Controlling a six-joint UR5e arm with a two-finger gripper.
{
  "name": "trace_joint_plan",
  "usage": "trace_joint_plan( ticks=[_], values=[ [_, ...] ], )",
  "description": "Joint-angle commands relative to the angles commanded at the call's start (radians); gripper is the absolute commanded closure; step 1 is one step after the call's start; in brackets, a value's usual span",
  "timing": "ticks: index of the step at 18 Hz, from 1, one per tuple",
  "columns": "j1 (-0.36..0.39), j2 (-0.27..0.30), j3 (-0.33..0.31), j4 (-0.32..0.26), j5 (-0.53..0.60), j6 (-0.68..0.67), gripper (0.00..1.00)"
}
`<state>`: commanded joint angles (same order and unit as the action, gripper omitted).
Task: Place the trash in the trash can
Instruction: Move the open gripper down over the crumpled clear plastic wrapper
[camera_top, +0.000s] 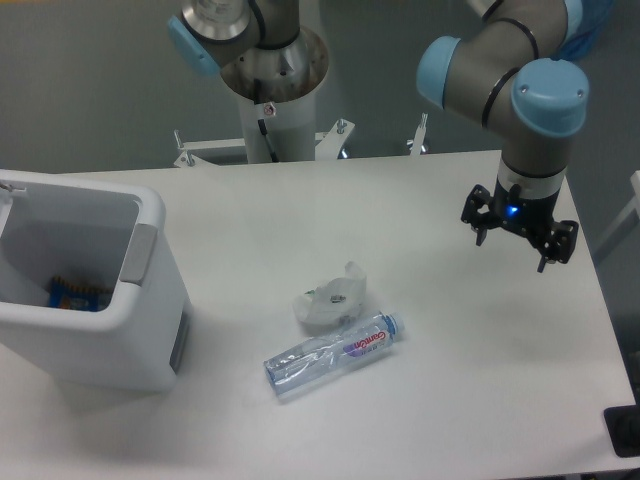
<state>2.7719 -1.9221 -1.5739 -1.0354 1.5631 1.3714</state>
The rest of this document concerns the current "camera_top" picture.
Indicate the blue plastic bag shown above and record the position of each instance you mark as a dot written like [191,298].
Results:
[586,20]

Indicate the blue snack packet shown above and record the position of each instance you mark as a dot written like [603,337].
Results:
[69,296]

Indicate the black device at table edge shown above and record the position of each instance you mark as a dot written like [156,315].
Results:
[623,426]

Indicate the white furniture leg right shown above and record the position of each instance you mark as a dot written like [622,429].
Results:
[620,227]

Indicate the white base frame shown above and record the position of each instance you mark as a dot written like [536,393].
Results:
[328,145]

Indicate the clear plastic water bottle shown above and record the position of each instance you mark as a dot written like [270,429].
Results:
[352,345]

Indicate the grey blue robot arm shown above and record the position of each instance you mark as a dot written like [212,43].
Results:
[508,79]

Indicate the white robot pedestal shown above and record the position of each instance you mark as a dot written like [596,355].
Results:
[276,93]

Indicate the white trash can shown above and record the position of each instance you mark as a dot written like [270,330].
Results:
[97,234]

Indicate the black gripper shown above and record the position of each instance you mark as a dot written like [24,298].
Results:
[524,205]

